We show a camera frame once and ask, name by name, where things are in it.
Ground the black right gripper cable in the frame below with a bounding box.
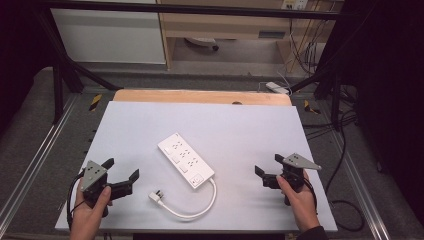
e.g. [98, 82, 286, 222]
[302, 171, 319, 215]

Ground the white power strip cable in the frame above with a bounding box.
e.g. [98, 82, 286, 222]
[160, 177, 219, 221]

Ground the white plug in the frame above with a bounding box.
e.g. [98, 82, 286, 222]
[147, 190, 165, 205]

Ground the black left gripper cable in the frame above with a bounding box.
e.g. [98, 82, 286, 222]
[66, 171, 85, 232]

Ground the white table mat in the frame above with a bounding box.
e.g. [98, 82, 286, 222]
[54, 100, 339, 234]

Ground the white floor power strip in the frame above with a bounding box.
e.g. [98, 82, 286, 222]
[265, 81, 291, 96]

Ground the dark curtain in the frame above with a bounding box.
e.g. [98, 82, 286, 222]
[319, 0, 424, 228]
[0, 0, 55, 136]

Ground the wooden desk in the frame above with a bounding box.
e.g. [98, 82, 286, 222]
[156, 0, 345, 71]

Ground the wooden table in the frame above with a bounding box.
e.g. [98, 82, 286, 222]
[112, 88, 293, 107]

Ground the aluminium floor rail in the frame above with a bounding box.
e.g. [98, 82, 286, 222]
[328, 129, 392, 240]
[0, 94, 80, 228]

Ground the wall outlet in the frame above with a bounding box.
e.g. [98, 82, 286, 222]
[281, 0, 309, 11]

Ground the person's left hand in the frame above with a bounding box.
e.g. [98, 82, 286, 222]
[69, 180, 113, 232]

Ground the white cabinet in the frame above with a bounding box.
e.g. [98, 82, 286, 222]
[50, 7, 167, 65]

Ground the person's right hand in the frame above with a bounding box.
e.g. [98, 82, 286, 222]
[275, 170, 321, 232]

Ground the chair base with caster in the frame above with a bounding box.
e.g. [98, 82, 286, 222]
[183, 36, 221, 52]

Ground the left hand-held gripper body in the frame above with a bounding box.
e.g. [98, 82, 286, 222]
[79, 160, 134, 218]

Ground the black metal stand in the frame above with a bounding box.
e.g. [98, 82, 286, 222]
[289, 58, 345, 132]
[35, 9, 125, 125]

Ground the black metal frame bar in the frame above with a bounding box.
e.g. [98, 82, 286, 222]
[42, 0, 349, 21]

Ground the black floor cable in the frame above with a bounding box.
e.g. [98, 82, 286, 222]
[324, 109, 366, 233]

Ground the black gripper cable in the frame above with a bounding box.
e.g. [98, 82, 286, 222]
[302, 171, 319, 215]
[66, 171, 85, 232]

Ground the bundle of hanging cables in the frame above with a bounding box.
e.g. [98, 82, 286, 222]
[285, 19, 327, 77]

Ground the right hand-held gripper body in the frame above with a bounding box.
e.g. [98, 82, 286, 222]
[262, 152, 323, 207]

